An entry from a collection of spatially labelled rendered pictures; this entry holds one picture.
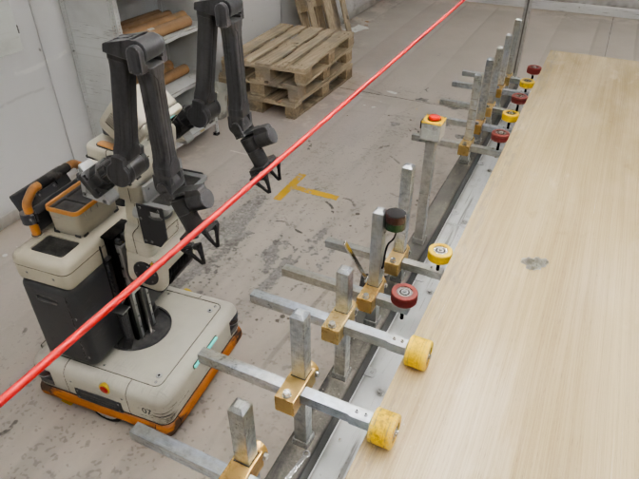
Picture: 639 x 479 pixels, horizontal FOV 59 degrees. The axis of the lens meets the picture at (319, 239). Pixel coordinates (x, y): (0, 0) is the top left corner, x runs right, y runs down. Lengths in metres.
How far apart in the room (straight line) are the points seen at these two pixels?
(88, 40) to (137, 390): 2.41
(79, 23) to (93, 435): 2.52
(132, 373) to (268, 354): 0.67
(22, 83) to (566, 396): 3.42
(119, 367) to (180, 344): 0.25
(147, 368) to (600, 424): 1.64
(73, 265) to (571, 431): 1.64
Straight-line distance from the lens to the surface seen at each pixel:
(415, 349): 1.45
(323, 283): 1.80
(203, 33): 1.90
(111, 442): 2.59
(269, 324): 2.89
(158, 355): 2.44
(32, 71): 4.00
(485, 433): 1.42
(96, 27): 3.94
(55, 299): 2.28
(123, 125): 1.62
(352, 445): 1.69
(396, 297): 1.68
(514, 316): 1.71
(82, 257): 2.18
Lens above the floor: 2.02
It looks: 36 degrees down
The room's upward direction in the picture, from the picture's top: straight up
